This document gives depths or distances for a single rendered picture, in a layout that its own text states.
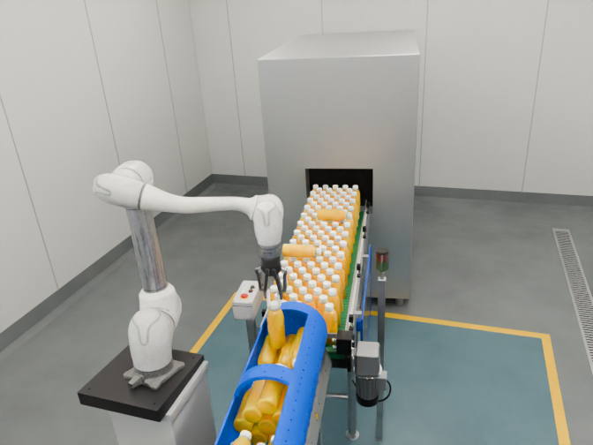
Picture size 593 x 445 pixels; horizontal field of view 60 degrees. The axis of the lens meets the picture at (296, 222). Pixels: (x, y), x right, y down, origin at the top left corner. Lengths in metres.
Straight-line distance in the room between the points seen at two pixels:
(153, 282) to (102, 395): 0.48
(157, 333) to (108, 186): 0.60
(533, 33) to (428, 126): 1.38
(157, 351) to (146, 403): 0.19
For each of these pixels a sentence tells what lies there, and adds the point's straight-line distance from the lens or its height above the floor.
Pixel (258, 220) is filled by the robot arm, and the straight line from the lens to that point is 1.88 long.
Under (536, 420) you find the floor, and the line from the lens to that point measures 3.60.
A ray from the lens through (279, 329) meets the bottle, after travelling 2.13.
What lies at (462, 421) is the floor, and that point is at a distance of 3.47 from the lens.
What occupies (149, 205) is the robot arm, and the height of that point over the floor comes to 1.77.
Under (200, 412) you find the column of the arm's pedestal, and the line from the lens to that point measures 2.40.
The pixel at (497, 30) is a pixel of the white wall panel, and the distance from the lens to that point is 5.97.
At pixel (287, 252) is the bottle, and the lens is 2.77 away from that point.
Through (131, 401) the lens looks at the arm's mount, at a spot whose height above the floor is 1.06.
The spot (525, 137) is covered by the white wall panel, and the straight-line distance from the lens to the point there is 6.20.
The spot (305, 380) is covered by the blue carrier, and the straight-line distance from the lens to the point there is 1.92.
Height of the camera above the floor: 2.46
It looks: 25 degrees down
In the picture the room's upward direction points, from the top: 4 degrees counter-clockwise
